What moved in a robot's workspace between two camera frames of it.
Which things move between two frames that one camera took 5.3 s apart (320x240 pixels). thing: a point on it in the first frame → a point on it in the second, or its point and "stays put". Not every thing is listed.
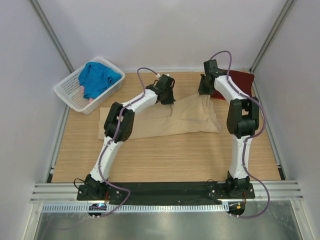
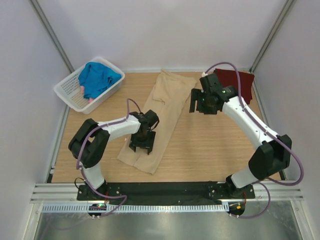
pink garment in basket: [82, 91] stays put
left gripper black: [171, 100] → [149, 144]
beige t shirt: [188, 114] → [169, 94]
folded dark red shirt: [243, 80] stays put
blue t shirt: [95, 78] stays put
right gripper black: [201, 90] → [196, 95]
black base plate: [166, 192] stays put
